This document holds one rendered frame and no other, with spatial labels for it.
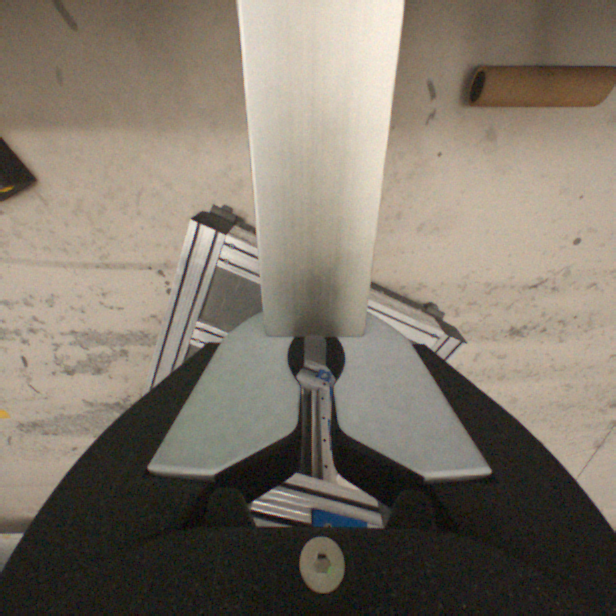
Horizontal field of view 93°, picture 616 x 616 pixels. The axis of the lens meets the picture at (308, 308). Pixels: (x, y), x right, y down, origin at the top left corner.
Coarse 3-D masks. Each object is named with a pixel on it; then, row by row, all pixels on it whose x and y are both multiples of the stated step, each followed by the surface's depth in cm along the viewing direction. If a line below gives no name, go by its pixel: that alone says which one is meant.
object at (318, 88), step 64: (256, 0) 5; (320, 0) 5; (384, 0) 5; (256, 64) 6; (320, 64) 5; (384, 64) 5; (256, 128) 6; (320, 128) 6; (384, 128) 6; (256, 192) 7; (320, 192) 7; (320, 256) 7; (320, 320) 8
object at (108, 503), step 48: (192, 384) 7; (144, 432) 6; (96, 480) 5; (144, 480) 5; (192, 480) 5; (48, 528) 4; (96, 528) 4; (144, 528) 4; (0, 576) 4; (48, 576) 4
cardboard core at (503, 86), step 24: (480, 72) 71; (504, 72) 67; (528, 72) 67; (552, 72) 67; (576, 72) 67; (600, 72) 67; (480, 96) 70; (504, 96) 69; (528, 96) 69; (552, 96) 69; (576, 96) 69; (600, 96) 69
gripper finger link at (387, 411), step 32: (352, 352) 8; (384, 352) 8; (416, 352) 8; (352, 384) 7; (384, 384) 7; (416, 384) 7; (352, 416) 6; (384, 416) 6; (416, 416) 6; (448, 416) 6; (352, 448) 6; (384, 448) 6; (416, 448) 6; (448, 448) 6; (352, 480) 6; (384, 480) 6; (416, 480) 5; (448, 480) 5; (384, 512) 7
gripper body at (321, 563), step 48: (192, 528) 4; (240, 528) 4; (288, 528) 4; (336, 528) 4; (384, 528) 4; (432, 528) 4; (96, 576) 4; (144, 576) 4; (192, 576) 4; (240, 576) 4; (288, 576) 4; (336, 576) 4; (384, 576) 4; (432, 576) 4; (480, 576) 4; (528, 576) 4
